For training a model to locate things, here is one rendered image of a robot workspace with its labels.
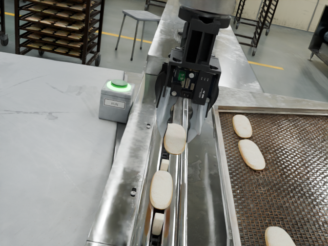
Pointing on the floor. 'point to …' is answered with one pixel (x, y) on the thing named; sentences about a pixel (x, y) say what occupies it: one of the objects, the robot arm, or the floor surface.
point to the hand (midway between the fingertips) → (176, 130)
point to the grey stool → (144, 15)
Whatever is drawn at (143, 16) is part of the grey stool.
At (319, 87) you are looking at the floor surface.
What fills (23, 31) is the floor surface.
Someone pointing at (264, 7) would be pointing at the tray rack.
